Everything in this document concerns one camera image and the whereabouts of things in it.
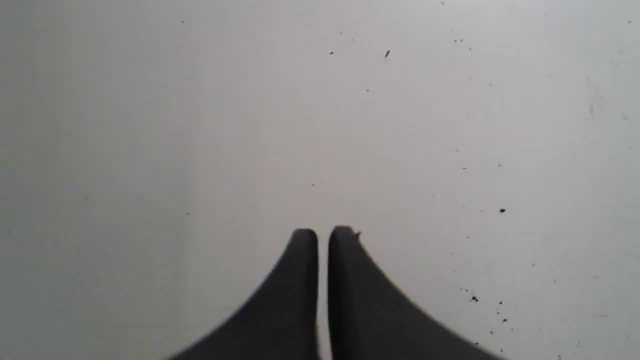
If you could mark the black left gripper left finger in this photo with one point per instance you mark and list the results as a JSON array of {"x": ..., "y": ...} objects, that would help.
[{"x": 279, "y": 320}]

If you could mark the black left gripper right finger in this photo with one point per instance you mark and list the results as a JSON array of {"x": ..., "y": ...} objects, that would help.
[{"x": 371, "y": 319}]

